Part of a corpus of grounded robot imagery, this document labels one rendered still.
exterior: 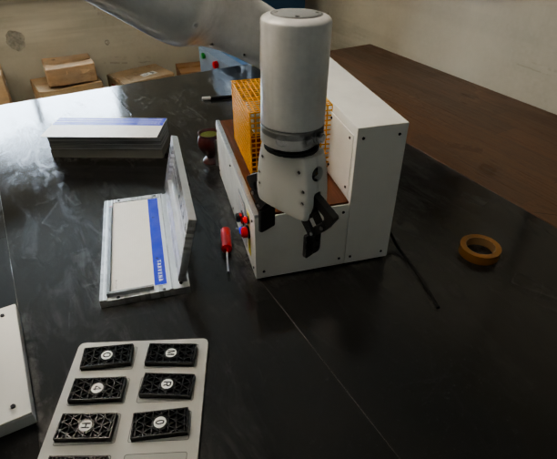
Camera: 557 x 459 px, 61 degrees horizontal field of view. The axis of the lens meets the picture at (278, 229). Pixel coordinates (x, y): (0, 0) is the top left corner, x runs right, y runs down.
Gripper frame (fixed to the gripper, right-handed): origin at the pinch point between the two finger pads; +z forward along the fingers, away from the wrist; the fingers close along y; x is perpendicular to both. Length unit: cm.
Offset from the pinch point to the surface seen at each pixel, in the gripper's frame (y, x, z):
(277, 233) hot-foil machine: 22.1, -21.4, 21.5
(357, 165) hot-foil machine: 12.5, -36.6, 5.8
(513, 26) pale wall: 38, -189, 2
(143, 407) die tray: 14.8, 22.0, 35.5
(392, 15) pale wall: 113, -213, 11
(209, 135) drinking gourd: 81, -50, 24
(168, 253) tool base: 47, -7, 33
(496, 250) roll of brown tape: -14, -67, 32
